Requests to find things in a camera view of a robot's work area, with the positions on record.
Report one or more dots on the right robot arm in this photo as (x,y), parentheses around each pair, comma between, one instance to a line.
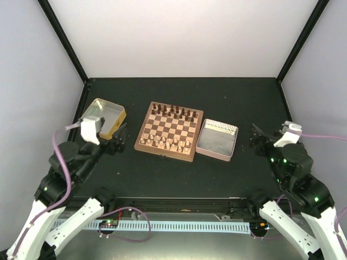
(291,167)

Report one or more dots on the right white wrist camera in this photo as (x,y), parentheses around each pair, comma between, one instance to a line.
(291,133)

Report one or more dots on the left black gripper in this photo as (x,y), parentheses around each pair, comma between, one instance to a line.
(119,143)

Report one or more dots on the wooden chess board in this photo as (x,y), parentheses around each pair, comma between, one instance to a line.
(182,131)

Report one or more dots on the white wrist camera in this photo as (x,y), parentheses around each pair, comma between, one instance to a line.
(291,133)
(90,128)

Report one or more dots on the black mounting rail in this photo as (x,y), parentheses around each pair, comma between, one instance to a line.
(233,207)

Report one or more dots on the pink tin with pieces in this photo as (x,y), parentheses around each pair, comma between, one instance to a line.
(217,140)

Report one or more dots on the dark chess pieces row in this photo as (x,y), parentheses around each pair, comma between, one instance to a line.
(171,113)

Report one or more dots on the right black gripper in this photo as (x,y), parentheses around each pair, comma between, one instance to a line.
(259,135)

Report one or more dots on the small circuit board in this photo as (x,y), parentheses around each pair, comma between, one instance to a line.
(110,223)

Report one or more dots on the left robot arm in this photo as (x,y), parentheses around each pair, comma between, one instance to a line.
(70,166)

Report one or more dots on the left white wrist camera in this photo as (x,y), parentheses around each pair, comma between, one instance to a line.
(90,128)

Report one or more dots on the gold metal tin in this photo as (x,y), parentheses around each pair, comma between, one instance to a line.
(112,113)

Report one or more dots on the light blue cable duct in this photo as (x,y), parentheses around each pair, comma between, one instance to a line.
(174,226)

